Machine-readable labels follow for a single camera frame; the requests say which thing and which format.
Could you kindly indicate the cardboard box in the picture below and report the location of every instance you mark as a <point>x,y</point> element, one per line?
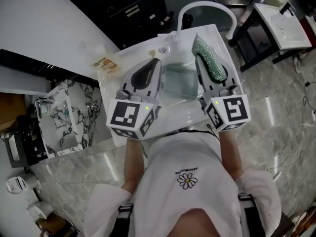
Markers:
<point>11,107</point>

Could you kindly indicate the black metal cart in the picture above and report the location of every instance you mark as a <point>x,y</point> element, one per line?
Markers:
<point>27,144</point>

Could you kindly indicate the tall black cabinet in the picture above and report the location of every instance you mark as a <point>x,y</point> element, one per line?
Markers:
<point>128,11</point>

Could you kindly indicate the green scrubbing sponge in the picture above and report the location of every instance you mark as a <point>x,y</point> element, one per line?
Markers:
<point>209,58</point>

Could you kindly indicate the person's right forearm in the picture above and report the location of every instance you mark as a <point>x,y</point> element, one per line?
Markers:
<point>230,154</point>

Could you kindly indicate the white round device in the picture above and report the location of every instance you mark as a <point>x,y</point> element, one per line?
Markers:
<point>19,184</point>

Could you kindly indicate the small white square sink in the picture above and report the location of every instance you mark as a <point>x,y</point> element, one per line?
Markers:
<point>286,31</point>

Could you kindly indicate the blue white crest sticker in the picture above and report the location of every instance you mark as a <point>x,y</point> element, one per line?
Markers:
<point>163,50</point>

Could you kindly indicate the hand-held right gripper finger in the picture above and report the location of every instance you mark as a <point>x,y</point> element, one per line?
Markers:
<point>203,80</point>
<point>232,79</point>

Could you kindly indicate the person's left forearm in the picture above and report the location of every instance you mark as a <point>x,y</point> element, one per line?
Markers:
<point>134,164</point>

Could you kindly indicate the clear soap pump bottle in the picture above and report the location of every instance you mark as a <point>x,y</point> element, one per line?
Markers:
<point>106,65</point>

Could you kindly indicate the white ceramic sink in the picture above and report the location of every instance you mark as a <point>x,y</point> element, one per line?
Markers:
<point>180,112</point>

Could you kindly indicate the white curved faucet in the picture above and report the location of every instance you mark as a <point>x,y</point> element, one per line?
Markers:
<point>181,16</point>

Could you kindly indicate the black kitchen appliance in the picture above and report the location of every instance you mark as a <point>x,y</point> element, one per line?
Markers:
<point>37,65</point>

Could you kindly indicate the black faucet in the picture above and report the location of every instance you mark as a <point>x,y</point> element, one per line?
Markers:
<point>286,9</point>

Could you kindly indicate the yellow shield sticker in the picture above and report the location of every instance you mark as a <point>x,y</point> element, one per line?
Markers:
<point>152,53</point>

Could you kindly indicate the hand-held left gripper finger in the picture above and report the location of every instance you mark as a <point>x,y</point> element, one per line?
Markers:
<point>126,79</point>
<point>159,88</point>

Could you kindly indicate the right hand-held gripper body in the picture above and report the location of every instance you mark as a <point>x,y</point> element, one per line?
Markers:
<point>234,110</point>

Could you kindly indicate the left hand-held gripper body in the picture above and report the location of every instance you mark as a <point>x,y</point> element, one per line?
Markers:
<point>126,112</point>

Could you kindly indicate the person's white daisy shirt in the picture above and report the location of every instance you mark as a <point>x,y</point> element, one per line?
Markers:
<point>185,157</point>

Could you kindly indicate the marble pattern sink cabinet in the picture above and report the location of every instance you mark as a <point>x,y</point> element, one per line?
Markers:
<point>59,122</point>

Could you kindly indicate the black sink stand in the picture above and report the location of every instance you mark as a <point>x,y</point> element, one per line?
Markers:
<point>259,60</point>

